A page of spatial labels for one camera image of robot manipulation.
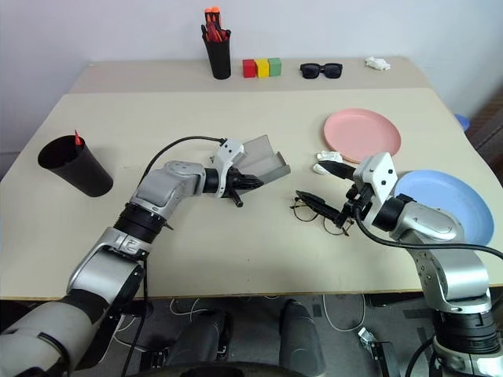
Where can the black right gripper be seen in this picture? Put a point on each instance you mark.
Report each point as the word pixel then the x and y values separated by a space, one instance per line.
pixel 355 202

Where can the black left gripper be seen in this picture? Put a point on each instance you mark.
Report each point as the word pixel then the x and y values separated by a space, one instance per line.
pixel 235 178

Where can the grey glasses case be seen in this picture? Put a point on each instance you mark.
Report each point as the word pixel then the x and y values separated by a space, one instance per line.
pixel 265 161

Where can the thin black-rimmed glasses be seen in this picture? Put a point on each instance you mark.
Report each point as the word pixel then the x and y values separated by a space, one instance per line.
pixel 334 228

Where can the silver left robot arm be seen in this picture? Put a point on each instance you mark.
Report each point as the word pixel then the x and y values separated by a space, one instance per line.
pixel 165 188

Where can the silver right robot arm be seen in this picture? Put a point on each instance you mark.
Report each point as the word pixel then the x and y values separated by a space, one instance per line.
pixel 432 224

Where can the tall black cup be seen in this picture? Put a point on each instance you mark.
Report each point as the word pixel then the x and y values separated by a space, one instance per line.
pixel 218 59

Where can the wide black cup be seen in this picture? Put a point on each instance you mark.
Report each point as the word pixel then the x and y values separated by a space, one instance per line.
pixel 78 173

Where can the white crumpled tissue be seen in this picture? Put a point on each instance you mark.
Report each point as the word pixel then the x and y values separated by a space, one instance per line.
pixel 328 157

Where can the pink plate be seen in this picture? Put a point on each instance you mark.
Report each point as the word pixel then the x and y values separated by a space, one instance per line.
pixel 361 133

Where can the black sunglasses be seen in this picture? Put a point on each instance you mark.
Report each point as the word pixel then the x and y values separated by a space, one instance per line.
pixel 320 71

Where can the red wooden block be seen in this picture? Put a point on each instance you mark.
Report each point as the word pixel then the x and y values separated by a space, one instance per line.
pixel 248 68

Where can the yellow wooden block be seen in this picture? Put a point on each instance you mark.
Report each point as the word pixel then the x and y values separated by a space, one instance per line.
pixel 262 68

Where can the blue plate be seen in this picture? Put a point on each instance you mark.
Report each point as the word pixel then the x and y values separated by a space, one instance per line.
pixel 452 196

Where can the green wooden block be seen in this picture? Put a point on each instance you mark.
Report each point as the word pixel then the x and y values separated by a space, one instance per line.
pixel 275 66

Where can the white crumpled paper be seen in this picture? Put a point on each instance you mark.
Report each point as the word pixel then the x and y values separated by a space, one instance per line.
pixel 377 63

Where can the blue plastic container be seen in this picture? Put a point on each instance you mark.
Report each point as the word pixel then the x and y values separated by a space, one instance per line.
pixel 463 121

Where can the dark rounded robot leg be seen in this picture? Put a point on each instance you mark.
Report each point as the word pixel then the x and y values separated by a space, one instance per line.
pixel 300 337
pixel 204 337

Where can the red marker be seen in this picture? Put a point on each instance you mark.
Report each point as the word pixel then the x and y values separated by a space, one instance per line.
pixel 78 138

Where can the orange-capped marker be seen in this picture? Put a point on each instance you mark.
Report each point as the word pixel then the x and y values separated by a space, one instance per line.
pixel 207 15
pixel 215 15

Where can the dark rounded base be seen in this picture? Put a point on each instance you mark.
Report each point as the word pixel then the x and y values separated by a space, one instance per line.
pixel 224 370

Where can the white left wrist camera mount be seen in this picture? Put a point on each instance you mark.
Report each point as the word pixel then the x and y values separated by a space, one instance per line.
pixel 228 155

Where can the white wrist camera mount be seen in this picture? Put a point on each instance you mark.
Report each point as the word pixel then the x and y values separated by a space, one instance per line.
pixel 228 155
pixel 379 173

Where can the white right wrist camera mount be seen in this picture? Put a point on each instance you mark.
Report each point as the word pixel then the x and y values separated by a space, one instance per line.
pixel 379 173

